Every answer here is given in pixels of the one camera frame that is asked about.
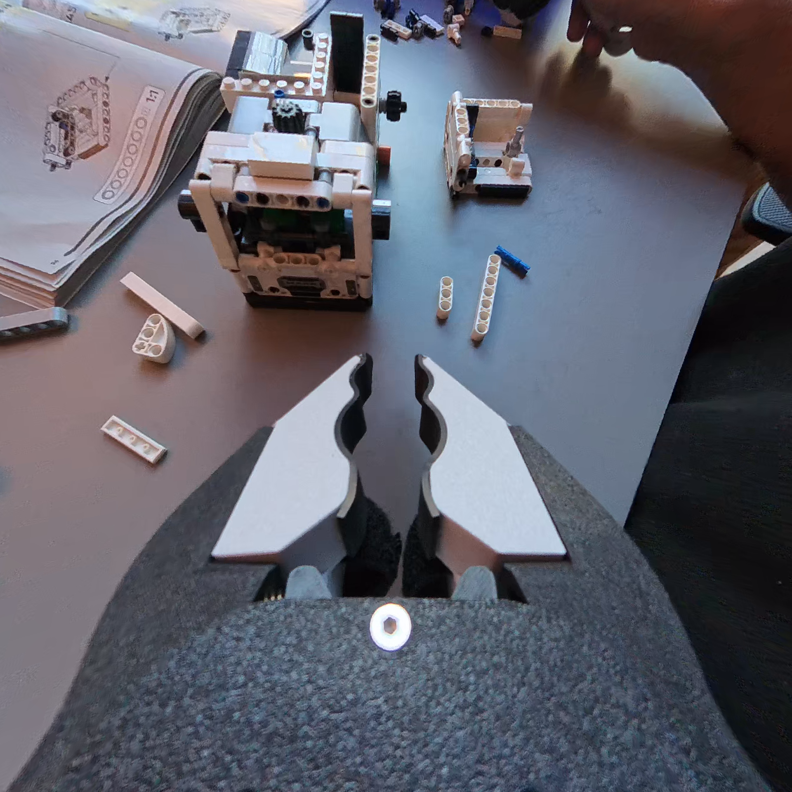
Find white flat lego plate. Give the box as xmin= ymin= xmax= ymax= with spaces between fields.
xmin=101 ymin=416 xmax=169 ymax=465

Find pile of mixed small lego pieces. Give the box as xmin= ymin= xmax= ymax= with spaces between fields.
xmin=371 ymin=0 xmax=524 ymax=48

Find white rounded lego connector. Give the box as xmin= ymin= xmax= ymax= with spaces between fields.
xmin=130 ymin=313 xmax=177 ymax=364

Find person's right forearm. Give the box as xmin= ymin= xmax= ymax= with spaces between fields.
xmin=637 ymin=0 xmax=792 ymax=183

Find long white lego tile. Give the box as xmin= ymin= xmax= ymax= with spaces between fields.
xmin=119 ymin=271 xmax=206 ymax=340

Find large lego truck model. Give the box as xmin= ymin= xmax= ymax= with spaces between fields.
xmin=178 ymin=11 xmax=410 ymax=310

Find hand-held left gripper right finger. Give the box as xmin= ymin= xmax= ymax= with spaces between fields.
xmin=413 ymin=354 xmax=570 ymax=600

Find lego instruction booklet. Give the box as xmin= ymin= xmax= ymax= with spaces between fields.
xmin=0 ymin=0 xmax=333 ymax=310

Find person's black clothing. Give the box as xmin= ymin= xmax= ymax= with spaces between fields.
xmin=624 ymin=238 xmax=792 ymax=792

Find person's right hand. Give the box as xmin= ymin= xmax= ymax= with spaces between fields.
xmin=566 ymin=0 xmax=658 ymax=61

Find long white seven-hole lego beam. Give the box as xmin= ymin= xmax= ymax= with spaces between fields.
xmin=470 ymin=254 xmax=502 ymax=345

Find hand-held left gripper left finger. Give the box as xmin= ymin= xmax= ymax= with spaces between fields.
xmin=210 ymin=354 xmax=375 ymax=599

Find small white lego sub-assembly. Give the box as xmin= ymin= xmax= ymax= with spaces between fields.
xmin=443 ymin=91 xmax=535 ymax=200

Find grey lego beam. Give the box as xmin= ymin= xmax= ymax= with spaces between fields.
xmin=0 ymin=307 xmax=70 ymax=343

